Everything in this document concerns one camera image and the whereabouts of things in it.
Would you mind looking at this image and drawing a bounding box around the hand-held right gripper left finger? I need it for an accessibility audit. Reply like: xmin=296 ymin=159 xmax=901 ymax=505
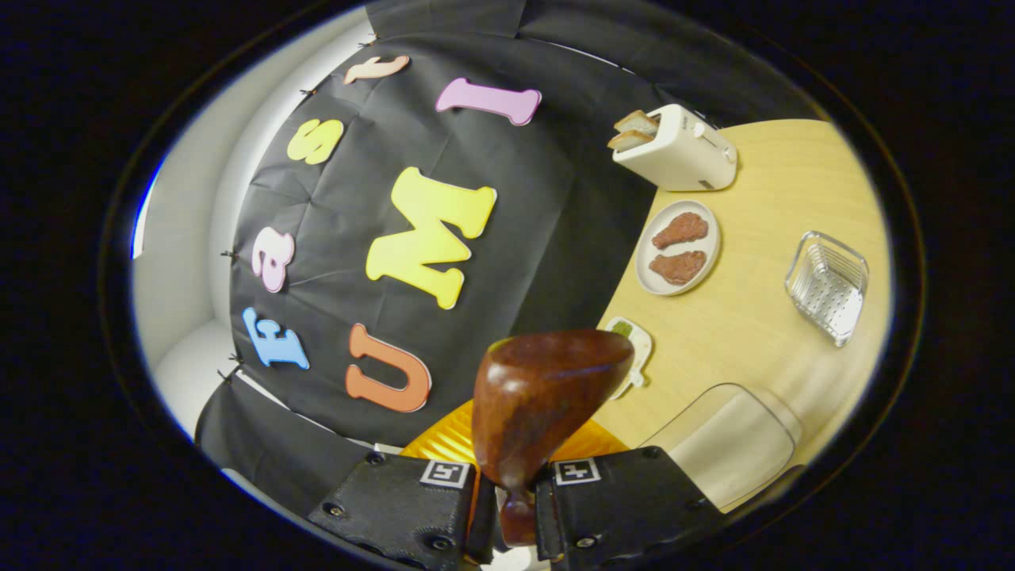
xmin=309 ymin=400 xmax=496 ymax=568

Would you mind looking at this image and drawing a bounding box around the white toaster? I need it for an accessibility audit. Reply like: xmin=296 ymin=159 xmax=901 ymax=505
xmin=611 ymin=103 xmax=738 ymax=193

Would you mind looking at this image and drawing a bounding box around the brown wooden spoon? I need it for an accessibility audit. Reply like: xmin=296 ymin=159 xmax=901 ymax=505
xmin=472 ymin=329 xmax=635 ymax=546

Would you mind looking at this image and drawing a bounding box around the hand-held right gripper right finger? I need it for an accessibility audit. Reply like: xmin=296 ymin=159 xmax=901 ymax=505
xmin=535 ymin=420 xmax=726 ymax=565

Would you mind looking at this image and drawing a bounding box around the round white plate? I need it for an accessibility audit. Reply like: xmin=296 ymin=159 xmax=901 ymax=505
xmin=634 ymin=198 xmax=722 ymax=297

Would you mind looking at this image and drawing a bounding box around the brown fried chicken piece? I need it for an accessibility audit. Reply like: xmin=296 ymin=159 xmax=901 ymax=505
xmin=652 ymin=212 xmax=709 ymax=251
xmin=649 ymin=250 xmax=707 ymax=286

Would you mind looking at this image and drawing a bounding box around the white divided grain dish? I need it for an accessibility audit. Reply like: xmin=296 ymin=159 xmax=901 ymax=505
xmin=604 ymin=316 xmax=653 ymax=400

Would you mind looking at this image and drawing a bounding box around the clear metal chopstick holder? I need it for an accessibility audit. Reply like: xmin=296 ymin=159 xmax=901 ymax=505
xmin=785 ymin=230 xmax=870 ymax=348

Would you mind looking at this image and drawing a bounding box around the clear plastic rice box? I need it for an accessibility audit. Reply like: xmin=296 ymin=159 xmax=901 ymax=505
xmin=638 ymin=383 xmax=798 ymax=512

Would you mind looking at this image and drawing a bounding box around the black backdrop cloth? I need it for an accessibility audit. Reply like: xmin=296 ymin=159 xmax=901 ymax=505
xmin=194 ymin=0 xmax=833 ymax=508

